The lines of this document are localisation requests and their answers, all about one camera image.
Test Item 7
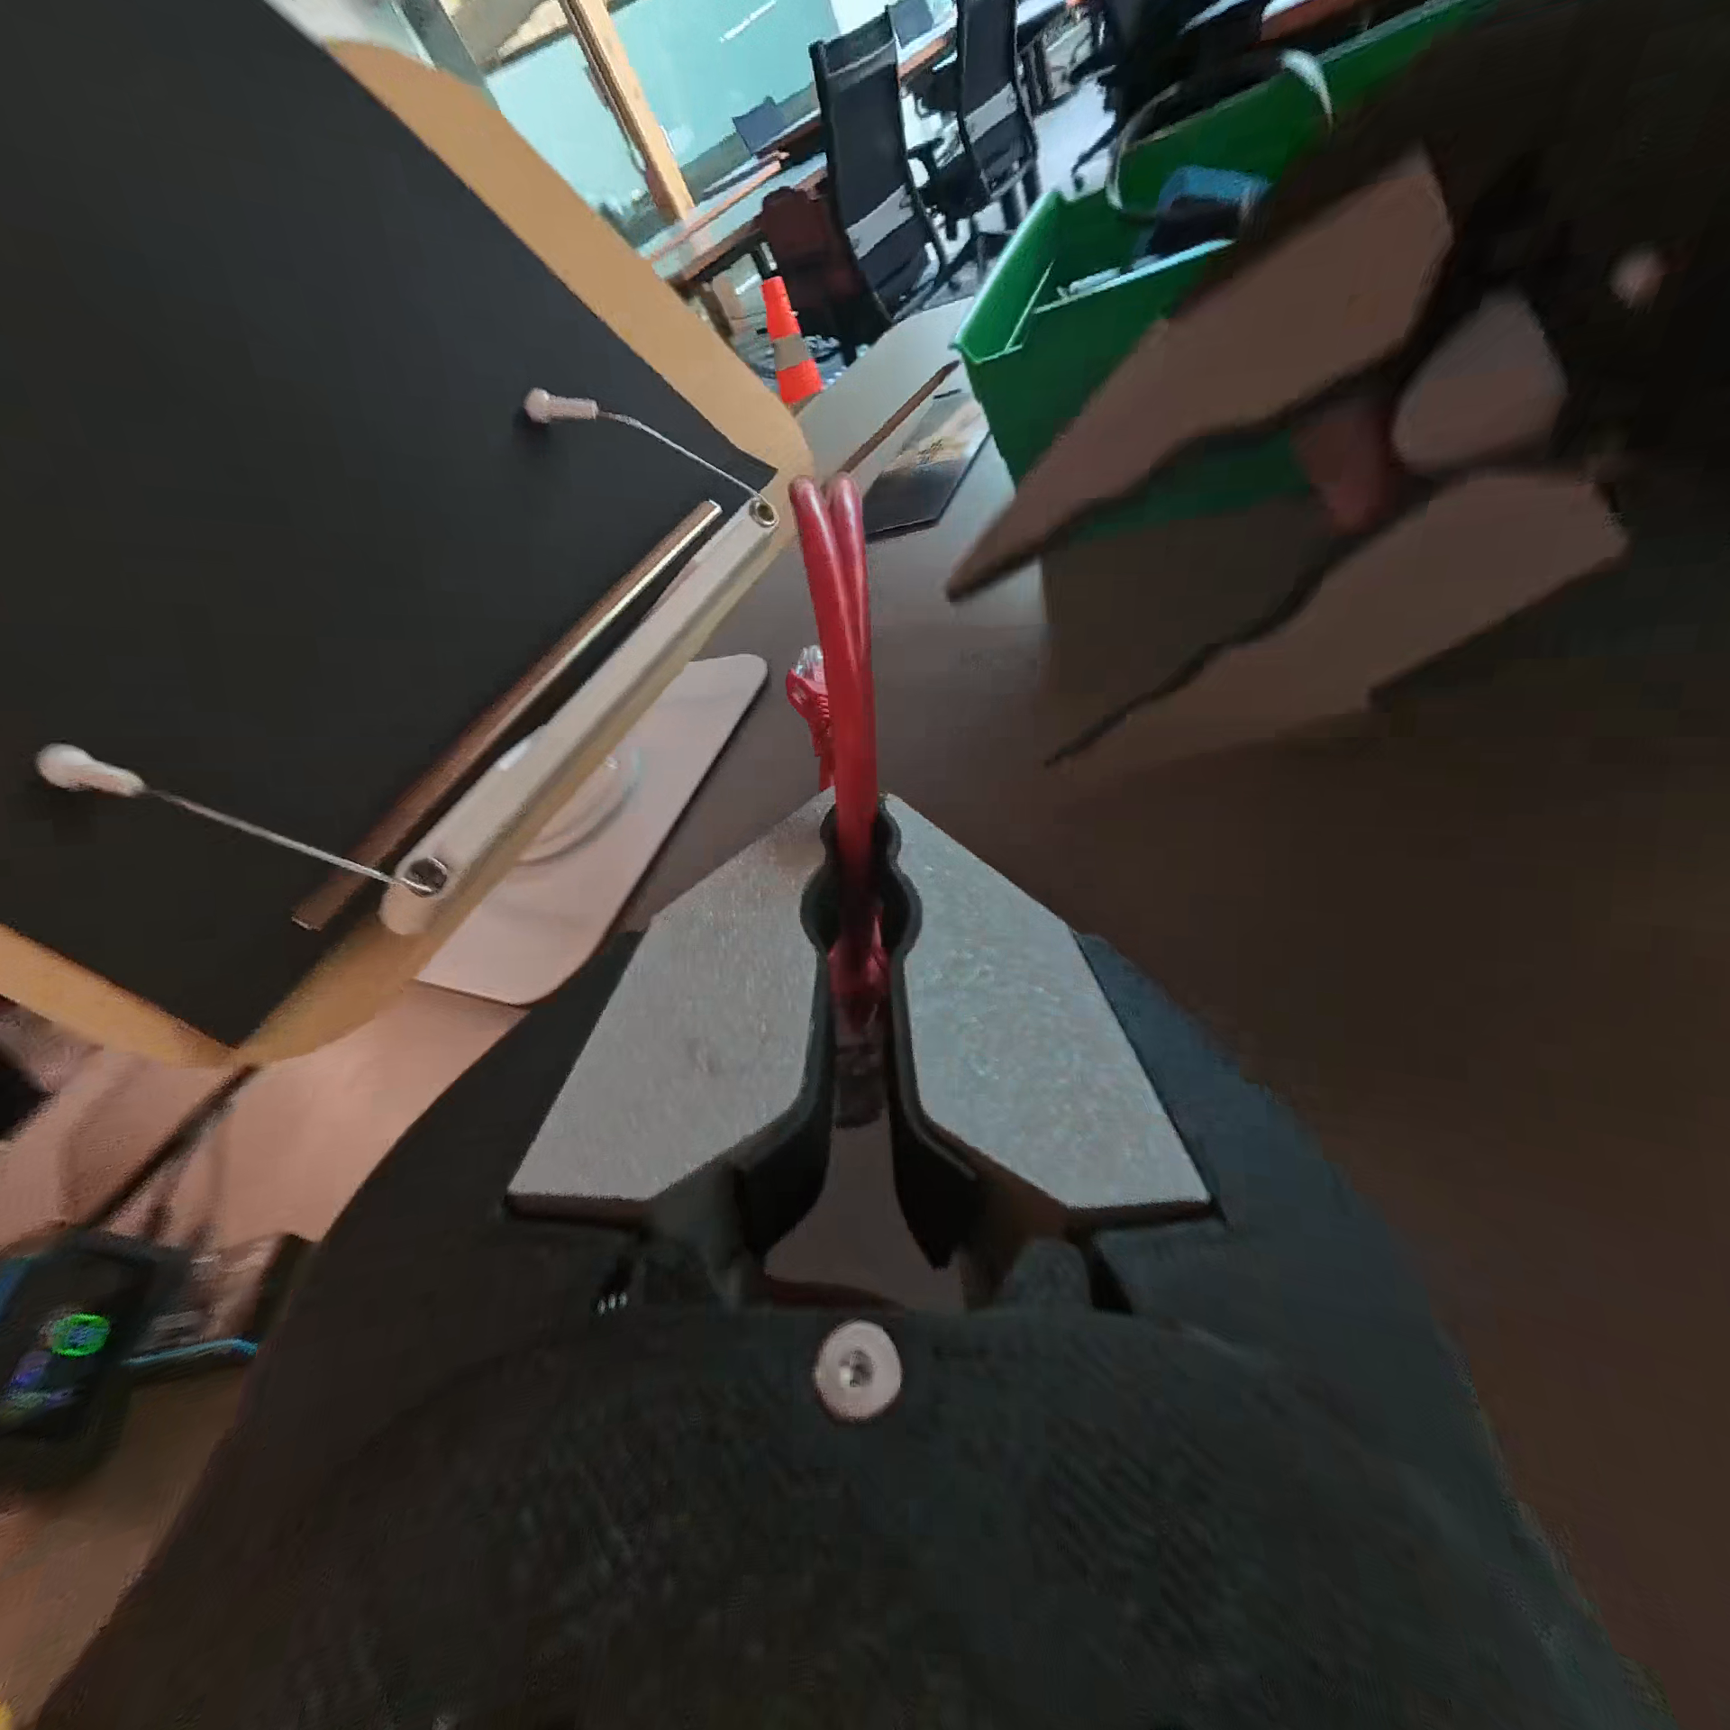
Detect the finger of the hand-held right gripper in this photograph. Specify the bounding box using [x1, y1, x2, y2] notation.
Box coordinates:
[1039, 469, 1632, 768]
[942, 152, 1460, 605]

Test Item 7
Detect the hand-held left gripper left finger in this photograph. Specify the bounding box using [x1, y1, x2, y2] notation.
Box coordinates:
[506, 793, 843, 1259]

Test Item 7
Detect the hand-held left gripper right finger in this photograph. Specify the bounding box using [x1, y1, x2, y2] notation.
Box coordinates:
[878, 793, 1214, 1270]

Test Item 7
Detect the green plastic bin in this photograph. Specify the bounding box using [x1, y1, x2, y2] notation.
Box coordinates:
[950, 0, 1487, 544]

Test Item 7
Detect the red network cable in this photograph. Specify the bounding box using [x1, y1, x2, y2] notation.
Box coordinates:
[783, 473, 897, 1131]

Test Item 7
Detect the person's right hand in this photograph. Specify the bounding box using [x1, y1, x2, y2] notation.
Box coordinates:
[1301, 402, 1410, 538]

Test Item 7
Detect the blue pouch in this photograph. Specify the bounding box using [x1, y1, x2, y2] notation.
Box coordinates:
[1153, 162, 1275, 260]

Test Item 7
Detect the black office chair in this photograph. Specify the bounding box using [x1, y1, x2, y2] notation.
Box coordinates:
[942, 0, 1044, 265]
[807, 11, 950, 363]

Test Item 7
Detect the dark mouse pad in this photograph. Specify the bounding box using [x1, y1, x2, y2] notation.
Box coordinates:
[863, 402, 996, 538]

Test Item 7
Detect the thin wooden stick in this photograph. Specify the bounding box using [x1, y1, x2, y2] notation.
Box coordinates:
[797, 360, 963, 468]

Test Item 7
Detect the orange traffic cone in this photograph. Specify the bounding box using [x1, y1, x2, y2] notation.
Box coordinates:
[758, 275, 827, 411]

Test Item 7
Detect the grey top desk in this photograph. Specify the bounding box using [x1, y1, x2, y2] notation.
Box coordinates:
[646, 152, 831, 342]

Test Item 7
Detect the small black box blue trim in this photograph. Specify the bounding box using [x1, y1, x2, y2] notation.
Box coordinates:
[123, 1250, 261, 1386]

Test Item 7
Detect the black device with screen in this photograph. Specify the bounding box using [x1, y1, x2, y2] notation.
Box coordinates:
[0, 1233, 178, 1493]

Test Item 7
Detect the black board book stand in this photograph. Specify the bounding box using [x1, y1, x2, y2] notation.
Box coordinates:
[0, 0, 815, 1073]

